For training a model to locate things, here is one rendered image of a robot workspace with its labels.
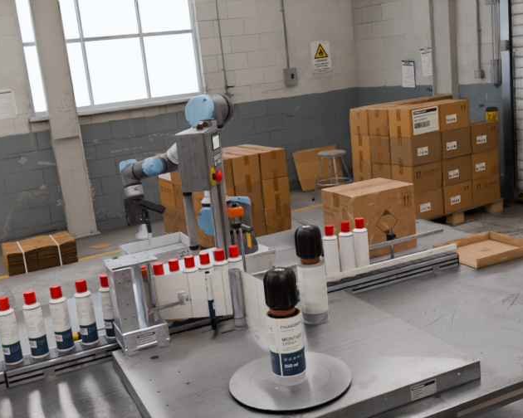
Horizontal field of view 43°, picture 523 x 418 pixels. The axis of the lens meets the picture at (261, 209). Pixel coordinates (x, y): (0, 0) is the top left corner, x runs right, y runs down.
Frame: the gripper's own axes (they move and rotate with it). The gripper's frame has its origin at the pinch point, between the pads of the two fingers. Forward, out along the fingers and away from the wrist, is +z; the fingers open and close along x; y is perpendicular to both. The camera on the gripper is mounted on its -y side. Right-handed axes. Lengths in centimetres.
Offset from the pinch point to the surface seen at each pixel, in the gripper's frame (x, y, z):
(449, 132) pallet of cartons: -199, -333, -46
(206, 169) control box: 76, -4, -16
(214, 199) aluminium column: 60, -10, -7
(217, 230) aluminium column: 57, -10, 3
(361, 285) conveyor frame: 67, -55, 34
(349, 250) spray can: 68, -52, 21
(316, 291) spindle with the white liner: 96, -23, 29
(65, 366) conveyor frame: 65, 49, 33
